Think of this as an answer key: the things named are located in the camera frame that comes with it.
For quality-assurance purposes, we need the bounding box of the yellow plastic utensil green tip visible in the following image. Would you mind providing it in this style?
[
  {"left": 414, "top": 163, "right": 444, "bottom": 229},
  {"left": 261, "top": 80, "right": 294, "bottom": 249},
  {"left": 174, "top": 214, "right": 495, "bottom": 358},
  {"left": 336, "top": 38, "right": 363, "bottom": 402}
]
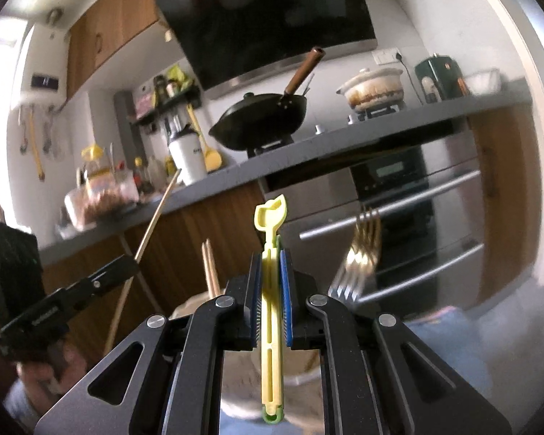
[{"left": 254, "top": 194, "right": 287, "bottom": 424}]

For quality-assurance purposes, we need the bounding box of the black wok wooden handle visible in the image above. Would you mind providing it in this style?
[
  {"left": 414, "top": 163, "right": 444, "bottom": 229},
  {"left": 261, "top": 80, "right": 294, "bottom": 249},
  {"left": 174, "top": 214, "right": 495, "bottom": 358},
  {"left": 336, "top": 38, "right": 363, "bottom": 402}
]
[{"left": 207, "top": 46, "right": 327, "bottom": 151}]

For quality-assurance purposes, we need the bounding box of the white water heater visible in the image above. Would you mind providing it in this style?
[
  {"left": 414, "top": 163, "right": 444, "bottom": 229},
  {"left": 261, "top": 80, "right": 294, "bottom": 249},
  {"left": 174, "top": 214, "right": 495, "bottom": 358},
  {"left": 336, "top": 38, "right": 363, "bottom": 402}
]
[{"left": 13, "top": 22, "right": 71, "bottom": 109}]

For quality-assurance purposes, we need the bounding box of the pink packet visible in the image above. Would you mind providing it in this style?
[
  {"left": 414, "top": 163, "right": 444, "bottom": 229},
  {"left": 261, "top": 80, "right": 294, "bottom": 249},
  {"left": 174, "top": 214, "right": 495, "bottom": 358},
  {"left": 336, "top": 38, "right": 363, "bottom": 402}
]
[{"left": 133, "top": 88, "right": 157, "bottom": 116}]

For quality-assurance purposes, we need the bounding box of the silver metal fork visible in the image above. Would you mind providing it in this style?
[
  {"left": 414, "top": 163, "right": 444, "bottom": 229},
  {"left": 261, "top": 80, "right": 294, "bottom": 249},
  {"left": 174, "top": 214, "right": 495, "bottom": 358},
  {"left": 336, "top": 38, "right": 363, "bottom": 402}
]
[{"left": 329, "top": 267, "right": 368, "bottom": 302}]

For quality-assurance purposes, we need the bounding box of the green kitchen appliance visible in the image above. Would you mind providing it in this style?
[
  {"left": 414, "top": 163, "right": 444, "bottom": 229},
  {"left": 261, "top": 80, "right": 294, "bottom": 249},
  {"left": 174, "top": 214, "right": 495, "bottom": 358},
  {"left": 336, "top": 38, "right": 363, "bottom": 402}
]
[{"left": 415, "top": 55, "right": 470, "bottom": 103}]

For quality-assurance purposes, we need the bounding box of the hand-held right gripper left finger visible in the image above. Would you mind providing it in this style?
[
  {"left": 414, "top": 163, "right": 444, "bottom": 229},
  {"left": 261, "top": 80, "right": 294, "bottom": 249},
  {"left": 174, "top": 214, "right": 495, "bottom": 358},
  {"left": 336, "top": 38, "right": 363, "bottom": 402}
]
[{"left": 34, "top": 253, "right": 262, "bottom": 435}]

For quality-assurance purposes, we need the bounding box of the white floral ceramic utensil holder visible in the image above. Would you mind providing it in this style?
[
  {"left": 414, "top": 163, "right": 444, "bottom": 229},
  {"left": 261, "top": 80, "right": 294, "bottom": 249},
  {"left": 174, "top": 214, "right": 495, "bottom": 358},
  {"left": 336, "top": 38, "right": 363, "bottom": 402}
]
[{"left": 170, "top": 294, "right": 320, "bottom": 377}]

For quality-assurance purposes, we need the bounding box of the yellow hose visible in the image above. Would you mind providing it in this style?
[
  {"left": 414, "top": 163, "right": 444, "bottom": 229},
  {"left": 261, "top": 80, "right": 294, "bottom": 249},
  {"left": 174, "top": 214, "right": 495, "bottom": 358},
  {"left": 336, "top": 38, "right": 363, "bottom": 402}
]
[{"left": 29, "top": 109, "right": 46, "bottom": 182}]

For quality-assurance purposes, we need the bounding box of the oil bottle yellow cap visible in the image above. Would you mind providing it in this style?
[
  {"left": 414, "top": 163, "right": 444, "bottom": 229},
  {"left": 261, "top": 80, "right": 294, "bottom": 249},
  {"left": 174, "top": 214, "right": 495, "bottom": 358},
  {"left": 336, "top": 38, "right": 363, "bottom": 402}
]
[{"left": 81, "top": 145, "right": 114, "bottom": 191}]

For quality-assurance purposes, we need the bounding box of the grey kitchen countertop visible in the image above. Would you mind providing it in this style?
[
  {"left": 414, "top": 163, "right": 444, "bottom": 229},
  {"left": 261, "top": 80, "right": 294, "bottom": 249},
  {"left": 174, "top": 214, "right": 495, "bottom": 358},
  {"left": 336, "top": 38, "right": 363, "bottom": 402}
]
[{"left": 41, "top": 79, "right": 533, "bottom": 266}]

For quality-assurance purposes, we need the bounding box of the white bowl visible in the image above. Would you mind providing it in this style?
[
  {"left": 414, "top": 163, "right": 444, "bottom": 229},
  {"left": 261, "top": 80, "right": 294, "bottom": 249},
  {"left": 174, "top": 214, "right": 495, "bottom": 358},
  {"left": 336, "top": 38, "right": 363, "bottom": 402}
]
[{"left": 465, "top": 68, "right": 502, "bottom": 96}]

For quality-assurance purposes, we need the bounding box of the white wall outlet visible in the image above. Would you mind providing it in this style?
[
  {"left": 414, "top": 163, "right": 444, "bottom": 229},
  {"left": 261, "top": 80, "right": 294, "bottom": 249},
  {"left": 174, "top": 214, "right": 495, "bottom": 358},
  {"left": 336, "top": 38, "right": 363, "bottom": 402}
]
[{"left": 372, "top": 47, "right": 406, "bottom": 65}]

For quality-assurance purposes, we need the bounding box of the yellow green packet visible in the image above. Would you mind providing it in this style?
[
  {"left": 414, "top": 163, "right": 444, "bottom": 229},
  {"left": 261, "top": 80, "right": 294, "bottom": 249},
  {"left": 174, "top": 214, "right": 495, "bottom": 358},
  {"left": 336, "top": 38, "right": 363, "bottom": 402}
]
[{"left": 168, "top": 66, "right": 195, "bottom": 94}]

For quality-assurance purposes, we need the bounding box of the wooden upper cabinet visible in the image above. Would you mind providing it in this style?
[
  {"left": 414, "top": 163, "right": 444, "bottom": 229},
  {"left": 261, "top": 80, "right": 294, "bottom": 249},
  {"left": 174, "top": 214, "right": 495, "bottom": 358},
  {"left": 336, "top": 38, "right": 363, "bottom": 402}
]
[{"left": 66, "top": 0, "right": 205, "bottom": 100}]

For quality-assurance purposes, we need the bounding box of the gold handled fork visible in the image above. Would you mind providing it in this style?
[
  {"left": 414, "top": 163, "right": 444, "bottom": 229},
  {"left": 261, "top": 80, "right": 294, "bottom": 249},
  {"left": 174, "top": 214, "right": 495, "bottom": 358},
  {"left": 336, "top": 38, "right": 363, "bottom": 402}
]
[{"left": 345, "top": 206, "right": 382, "bottom": 277}]

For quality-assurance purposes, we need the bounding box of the person's left hand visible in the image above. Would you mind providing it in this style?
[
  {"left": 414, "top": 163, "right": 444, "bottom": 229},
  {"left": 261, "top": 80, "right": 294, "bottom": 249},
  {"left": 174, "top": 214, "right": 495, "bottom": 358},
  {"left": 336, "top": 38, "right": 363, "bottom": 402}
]
[{"left": 20, "top": 342, "right": 89, "bottom": 402}]

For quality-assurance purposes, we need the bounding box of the black range hood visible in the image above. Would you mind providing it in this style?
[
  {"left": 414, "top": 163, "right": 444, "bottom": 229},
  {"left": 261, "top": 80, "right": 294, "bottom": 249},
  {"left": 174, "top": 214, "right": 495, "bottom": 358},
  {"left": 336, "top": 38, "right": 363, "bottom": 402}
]
[{"left": 154, "top": 0, "right": 378, "bottom": 100}]

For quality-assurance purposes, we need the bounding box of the black wall rack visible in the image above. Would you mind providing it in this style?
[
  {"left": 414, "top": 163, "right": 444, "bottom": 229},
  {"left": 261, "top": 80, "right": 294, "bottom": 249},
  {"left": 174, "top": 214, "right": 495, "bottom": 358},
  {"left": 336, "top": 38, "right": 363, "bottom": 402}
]
[{"left": 131, "top": 91, "right": 202, "bottom": 128}]

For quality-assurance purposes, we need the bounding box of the white tumbler black lid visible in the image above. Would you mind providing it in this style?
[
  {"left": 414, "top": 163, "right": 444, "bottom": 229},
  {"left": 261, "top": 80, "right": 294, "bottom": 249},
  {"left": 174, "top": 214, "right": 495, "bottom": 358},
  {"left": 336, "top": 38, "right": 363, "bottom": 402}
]
[{"left": 168, "top": 131, "right": 209, "bottom": 186}]

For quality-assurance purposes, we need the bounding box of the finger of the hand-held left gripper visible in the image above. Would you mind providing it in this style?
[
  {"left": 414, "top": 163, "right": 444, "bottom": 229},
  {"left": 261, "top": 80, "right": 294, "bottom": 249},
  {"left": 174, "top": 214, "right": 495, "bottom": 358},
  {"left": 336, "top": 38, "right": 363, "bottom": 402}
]
[
  {"left": 45, "top": 265, "right": 140, "bottom": 310},
  {"left": 88, "top": 255, "right": 139, "bottom": 279}
]

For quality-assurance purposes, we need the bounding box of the stainless steel built-in oven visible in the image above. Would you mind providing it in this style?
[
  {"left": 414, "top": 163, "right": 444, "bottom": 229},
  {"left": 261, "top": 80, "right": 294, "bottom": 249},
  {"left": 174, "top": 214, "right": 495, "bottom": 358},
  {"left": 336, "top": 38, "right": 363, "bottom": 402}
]
[{"left": 258, "top": 142, "right": 486, "bottom": 309}]

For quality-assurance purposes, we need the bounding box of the person's left forearm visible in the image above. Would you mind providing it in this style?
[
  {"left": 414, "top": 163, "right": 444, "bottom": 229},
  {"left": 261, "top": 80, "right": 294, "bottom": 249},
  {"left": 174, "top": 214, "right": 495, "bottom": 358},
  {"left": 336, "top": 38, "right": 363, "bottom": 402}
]
[{"left": 2, "top": 381, "right": 55, "bottom": 431}]

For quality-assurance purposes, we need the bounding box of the clear plastic food container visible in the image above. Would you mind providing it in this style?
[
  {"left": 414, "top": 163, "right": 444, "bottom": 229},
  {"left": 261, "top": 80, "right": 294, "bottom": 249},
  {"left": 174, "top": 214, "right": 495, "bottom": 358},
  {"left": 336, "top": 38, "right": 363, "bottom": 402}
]
[{"left": 63, "top": 177, "right": 139, "bottom": 232}]

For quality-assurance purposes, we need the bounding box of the white stained clay pot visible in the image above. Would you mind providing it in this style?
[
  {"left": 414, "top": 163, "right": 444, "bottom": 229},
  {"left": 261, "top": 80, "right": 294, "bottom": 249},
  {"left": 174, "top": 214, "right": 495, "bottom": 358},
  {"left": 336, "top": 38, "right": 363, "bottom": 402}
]
[{"left": 336, "top": 68, "right": 406, "bottom": 113}]

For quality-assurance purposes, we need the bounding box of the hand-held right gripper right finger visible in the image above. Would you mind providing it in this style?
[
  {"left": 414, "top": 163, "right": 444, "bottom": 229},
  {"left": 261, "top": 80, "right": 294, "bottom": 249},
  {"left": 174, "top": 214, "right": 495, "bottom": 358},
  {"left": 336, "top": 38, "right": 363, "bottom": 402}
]
[{"left": 280, "top": 249, "right": 514, "bottom": 435}]

